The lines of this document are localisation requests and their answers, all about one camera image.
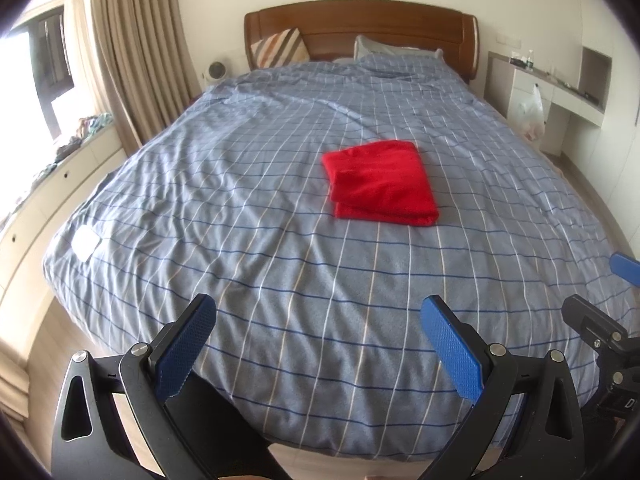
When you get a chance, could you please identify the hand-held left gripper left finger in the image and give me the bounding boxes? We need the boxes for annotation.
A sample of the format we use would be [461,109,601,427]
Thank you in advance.
[51,294,218,480]

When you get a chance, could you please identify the blue checked blanket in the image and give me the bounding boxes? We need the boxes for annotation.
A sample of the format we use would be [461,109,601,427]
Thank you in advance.
[42,55,640,463]

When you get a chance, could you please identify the beige curtain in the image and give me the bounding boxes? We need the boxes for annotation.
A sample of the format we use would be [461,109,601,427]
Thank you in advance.
[67,0,201,156]

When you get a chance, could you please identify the wooden bed headboard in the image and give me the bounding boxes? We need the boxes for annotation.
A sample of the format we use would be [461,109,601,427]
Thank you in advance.
[243,0,480,83]

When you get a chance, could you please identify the pile of clothes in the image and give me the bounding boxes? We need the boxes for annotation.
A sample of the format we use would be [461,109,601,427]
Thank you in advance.
[30,112,116,181]

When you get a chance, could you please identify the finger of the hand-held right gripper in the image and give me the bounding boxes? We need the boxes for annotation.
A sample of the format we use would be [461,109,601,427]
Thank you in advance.
[610,253,640,281]

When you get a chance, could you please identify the grey pillow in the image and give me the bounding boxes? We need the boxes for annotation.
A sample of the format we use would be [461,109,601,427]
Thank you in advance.
[354,35,445,63]

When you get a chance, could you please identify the striped pillow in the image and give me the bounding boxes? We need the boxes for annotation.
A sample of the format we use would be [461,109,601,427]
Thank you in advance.
[250,28,311,68]

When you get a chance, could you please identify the white built-in desk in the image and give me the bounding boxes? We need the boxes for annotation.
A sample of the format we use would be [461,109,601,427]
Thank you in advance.
[485,46,613,158]

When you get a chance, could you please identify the window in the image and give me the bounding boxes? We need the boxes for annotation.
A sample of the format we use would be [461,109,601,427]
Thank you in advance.
[0,7,76,141]

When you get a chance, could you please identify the white blanket label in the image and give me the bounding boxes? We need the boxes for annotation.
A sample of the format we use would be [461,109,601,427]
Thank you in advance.
[71,227,103,261]

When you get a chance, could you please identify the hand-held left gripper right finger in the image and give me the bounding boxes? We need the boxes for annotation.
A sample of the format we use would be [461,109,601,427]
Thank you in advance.
[420,295,586,480]

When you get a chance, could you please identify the red sweater with white rabbit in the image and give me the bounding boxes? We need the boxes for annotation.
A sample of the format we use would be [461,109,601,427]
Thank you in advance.
[321,141,441,227]

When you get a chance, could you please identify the white plastic bag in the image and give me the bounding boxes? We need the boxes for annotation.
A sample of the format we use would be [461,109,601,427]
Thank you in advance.
[517,84,545,141]

